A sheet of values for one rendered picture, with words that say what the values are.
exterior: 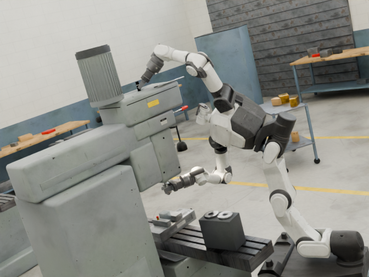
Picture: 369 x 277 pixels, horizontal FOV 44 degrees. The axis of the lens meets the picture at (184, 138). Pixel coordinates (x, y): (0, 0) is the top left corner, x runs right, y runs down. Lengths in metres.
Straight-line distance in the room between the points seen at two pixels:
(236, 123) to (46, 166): 1.16
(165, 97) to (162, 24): 9.27
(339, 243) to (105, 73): 1.73
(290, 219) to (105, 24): 8.52
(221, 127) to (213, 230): 0.62
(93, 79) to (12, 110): 7.00
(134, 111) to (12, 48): 7.18
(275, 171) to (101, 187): 1.11
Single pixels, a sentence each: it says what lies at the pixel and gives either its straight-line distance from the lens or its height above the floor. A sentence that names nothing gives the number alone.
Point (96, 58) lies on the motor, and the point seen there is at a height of 2.15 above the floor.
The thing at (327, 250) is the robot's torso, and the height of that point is 0.68.
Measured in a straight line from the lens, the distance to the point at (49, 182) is 2.40.
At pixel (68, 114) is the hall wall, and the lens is 10.09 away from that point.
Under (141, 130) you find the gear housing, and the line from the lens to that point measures 2.70.
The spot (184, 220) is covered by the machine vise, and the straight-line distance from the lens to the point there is 3.19.
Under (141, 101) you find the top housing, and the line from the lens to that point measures 2.70.
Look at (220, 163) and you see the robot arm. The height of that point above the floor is 1.24.
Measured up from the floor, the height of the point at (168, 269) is 0.81.
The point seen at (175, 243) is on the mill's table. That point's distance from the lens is 3.02.
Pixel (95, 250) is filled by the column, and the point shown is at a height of 1.24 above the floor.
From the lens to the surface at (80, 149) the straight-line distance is 2.48.
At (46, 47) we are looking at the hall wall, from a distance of 10.04.
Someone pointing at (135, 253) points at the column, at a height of 1.10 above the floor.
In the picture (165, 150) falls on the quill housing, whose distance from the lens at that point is 2.85.
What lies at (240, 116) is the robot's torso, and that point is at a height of 1.59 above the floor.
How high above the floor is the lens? 2.21
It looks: 14 degrees down
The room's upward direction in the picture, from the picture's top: 15 degrees counter-clockwise
